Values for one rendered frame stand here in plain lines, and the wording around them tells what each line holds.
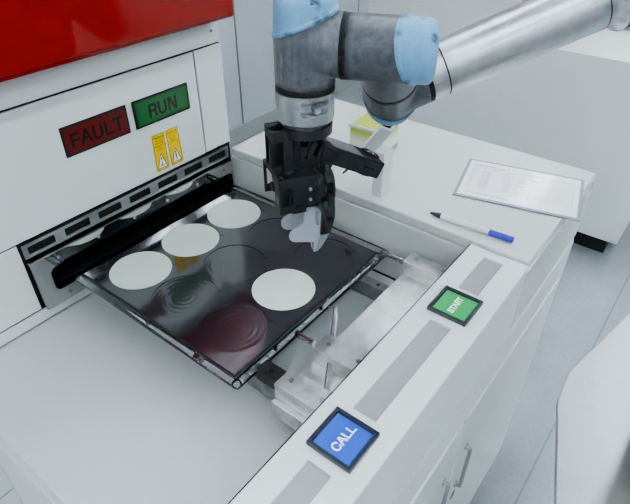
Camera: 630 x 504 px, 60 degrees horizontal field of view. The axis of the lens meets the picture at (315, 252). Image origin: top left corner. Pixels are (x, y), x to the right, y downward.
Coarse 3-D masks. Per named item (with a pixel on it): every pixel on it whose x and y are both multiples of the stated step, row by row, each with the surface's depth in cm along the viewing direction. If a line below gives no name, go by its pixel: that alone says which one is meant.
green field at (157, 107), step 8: (184, 88) 96; (160, 96) 93; (168, 96) 94; (176, 96) 95; (184, 96) 97; (136, 104) 90; (144, 104) 91; (152, 104) 92; (160, 104) 93; (168, 104) 95; (176, 104) 96; (184, 104) 98; (136, 112) 90; (144, 112) 91; (152, 112) 93; (160, 112) 94; (168, 112) 95; (144, 120) 92; (152, 120) 93
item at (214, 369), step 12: (84, 276) 88; (96, 288) 86; (108, 300) 84; (120, 300) 84; (132, 312) 81; (144, 324) 80; (156, 324) 79; (168, 336) 77; (180, 348) 76; (192, 348) 76; (192, 360) 75; (204, 360) 74; (216, 372) 72; (228, 372) 72; (228, 384) 71
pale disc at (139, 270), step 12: (144, 252) 94; (156, 252) 94; (120, 264) 91; (132, 264) 91; (144, 264) 91; (156, 264) 91; (168, 264) 91; (120, 276) 88; (132, 276) 88; (144, 276) 88; (156, 276) 88; (132, 288) 86
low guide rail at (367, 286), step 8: (360, 280) 95; (368, 280) 95; (376, 280) 95; (352, 288) 98; (360, 288) 96; (368, 288) 95; (376, 288) 94; (384, 288) 94; (368, 296) 96; (376, 296) 95
